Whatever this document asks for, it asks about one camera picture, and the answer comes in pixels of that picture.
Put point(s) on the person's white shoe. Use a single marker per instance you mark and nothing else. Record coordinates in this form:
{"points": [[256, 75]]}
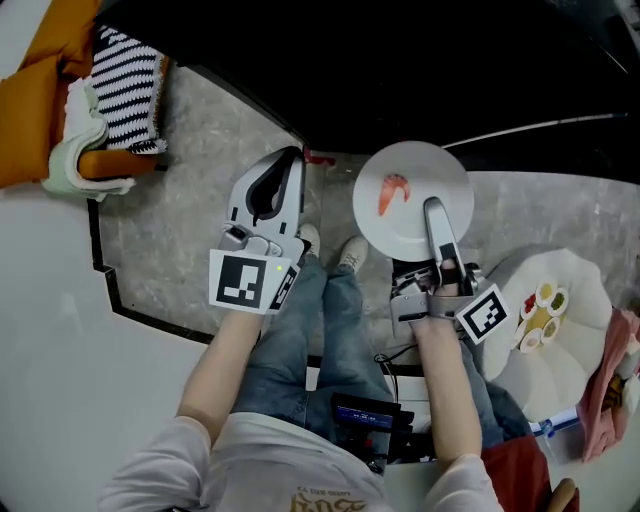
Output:
{"points": [[352, 255], [310, 240]]}

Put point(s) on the white round pouf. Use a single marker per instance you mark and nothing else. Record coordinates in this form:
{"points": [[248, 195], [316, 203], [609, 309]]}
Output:
{"points": [[575, 365]]}

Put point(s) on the person's right forearm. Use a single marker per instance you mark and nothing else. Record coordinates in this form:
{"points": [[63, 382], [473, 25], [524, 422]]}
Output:
{"points": [[450, 390]]}

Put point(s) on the white round plate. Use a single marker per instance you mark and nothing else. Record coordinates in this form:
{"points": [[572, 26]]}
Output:
{"points": [[440, 175]]}

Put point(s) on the white plush toy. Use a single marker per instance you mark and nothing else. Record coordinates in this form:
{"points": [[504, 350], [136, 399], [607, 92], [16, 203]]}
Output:
{"points": [[631, 385]]}

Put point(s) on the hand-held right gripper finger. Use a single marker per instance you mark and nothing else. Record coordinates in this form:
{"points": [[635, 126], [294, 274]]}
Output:
{"points": [[440, 225]]}

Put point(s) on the person's left forearm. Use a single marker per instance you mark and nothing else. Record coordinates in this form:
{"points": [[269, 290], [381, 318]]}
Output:
{"points": [[220, 370]]}

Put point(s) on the yellow round tray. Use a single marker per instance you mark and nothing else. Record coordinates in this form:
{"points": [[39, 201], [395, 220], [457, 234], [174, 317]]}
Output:
{"points": [[539, 316]]}

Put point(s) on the orange sofa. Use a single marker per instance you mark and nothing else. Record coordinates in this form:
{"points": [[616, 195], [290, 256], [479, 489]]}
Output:
{"points": [[110, 165]]}

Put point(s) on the orange cushion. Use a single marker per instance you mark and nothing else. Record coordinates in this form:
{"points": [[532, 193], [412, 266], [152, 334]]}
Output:
{"points": [[27, 125], [65, 35]]}

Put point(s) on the black white striped blanket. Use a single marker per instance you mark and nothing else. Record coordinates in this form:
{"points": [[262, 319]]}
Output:
{"points": [[125, 90]]}

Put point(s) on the person's right hand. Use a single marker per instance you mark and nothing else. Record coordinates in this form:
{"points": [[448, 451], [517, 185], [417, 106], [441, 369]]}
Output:
{"points": [[447, 265]]}

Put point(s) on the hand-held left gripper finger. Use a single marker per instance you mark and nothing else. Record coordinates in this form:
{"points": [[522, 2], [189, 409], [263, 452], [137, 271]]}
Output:
{"points": [[240, 200], [295, 210]]}

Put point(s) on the person's blue jeans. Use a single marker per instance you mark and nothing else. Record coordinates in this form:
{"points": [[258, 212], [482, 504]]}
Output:
{"points": [[300, 340]]}

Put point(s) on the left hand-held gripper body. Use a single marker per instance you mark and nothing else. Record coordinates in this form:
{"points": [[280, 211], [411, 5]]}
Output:
{"points": [[237, 280]]}

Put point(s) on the white blue printed packet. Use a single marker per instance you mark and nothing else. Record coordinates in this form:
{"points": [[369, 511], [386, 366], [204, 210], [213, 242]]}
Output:
{"points": [[562, 440]]}

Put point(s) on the black screen device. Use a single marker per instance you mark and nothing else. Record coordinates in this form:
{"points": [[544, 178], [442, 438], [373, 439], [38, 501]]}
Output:
{"points": [[365, 417]]}

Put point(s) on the pink armchair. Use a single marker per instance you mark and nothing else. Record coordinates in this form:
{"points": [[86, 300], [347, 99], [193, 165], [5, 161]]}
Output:
{"points": [[605, 350]]}

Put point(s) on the person's left white shoe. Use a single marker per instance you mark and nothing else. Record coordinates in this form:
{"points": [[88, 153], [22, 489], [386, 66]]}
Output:
{"points": [[310, 240]]}

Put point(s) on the person's white shirt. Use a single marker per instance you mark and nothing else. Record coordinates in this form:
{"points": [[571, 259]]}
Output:
{"points": [[260, 470]]}

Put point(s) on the orange shrimp food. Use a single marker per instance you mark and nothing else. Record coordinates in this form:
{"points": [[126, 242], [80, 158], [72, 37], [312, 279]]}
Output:
{"points": [[392, 192]]}

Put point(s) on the person's right white shoe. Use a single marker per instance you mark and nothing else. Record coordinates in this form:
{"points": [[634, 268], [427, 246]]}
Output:
{"points": [[352, 255]]}

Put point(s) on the cluster of small food dishes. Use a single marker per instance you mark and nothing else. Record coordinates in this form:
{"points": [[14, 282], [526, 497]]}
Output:
{"points": [[557, 300]]}

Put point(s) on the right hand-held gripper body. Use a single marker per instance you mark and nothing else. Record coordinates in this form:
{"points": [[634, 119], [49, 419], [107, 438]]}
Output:
{"points": [[482, 315]]}

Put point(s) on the pale green white blanket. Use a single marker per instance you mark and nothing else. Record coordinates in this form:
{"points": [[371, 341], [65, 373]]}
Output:
{"points": [[75, 150]]}

